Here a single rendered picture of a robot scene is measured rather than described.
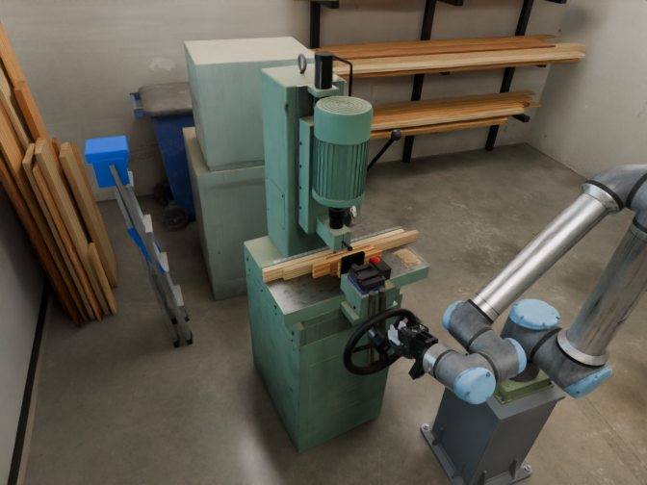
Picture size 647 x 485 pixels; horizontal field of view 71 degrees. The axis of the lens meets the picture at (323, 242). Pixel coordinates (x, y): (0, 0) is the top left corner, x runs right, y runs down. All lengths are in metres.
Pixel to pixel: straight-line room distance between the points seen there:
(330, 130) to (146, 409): 1.67
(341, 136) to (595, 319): 0.90
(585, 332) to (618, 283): 0.20
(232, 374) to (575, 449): 1.68
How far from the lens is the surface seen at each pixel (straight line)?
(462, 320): 1.29
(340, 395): 2.01
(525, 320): 1.66
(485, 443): 1.97
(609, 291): 1.47
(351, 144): 1.35
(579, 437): 2.62
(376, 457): 2.25
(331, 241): 1.57
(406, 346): 1.31
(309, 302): 1.53
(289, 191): 1.65
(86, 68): 3.70
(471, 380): 1.15
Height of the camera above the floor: 1.96
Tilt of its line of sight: 36 degrees down
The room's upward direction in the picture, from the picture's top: 3 degrees clockwise
